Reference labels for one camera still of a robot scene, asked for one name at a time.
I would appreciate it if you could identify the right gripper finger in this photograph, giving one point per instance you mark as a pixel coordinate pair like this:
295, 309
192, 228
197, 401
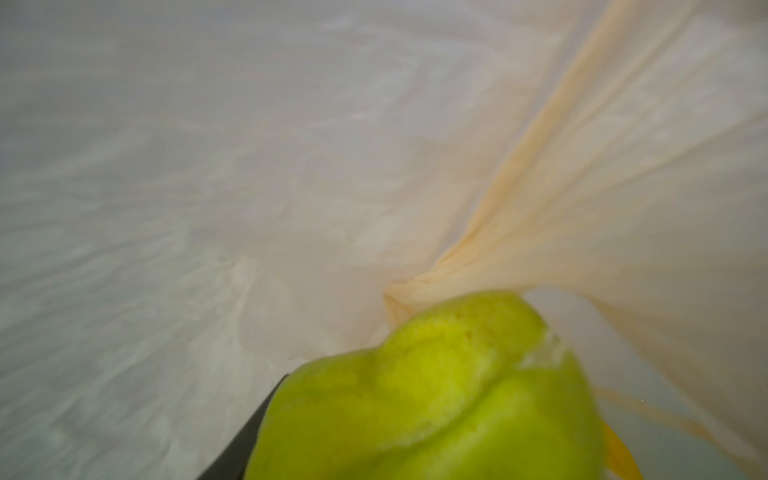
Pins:
231, 464

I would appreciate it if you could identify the green fake pear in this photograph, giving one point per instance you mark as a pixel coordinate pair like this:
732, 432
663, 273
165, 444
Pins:
478, 387

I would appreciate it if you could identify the translucent beige plastic bag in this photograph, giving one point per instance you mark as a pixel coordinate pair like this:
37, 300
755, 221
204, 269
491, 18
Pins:
199, 196

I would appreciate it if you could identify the yellow fake banana bunch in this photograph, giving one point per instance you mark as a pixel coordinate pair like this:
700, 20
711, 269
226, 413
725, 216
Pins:
619, 462

